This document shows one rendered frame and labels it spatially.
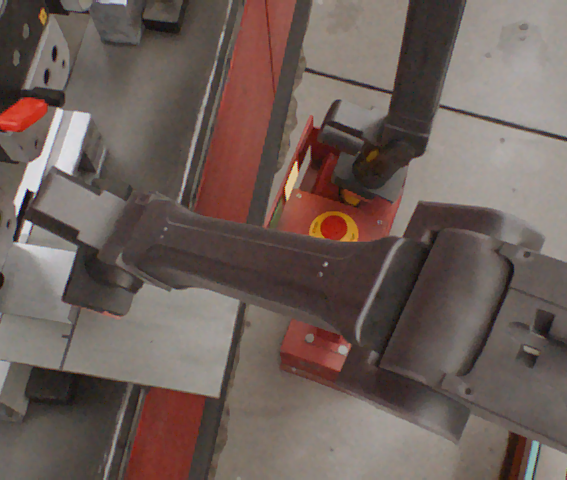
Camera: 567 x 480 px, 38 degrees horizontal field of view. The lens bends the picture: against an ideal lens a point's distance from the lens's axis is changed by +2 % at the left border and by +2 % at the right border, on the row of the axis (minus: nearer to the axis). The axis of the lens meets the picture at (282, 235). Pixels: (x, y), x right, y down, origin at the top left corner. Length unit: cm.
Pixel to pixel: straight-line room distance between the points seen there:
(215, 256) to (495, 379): 25
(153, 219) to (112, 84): 61
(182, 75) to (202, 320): 44
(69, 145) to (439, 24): 50
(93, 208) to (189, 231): 17
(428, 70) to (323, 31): 143
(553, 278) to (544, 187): 180
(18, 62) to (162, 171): 34
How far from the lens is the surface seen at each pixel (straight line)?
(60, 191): 76
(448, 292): 39
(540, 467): 169
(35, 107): 85
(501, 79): 232
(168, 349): 94
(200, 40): 127
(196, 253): 58
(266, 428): 192
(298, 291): 47
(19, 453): 109
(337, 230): 118
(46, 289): 99
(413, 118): 101
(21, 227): 105
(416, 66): 94
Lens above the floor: 189
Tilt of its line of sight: 67 degrees down
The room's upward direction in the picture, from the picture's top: 6 degrees counter-clockwise
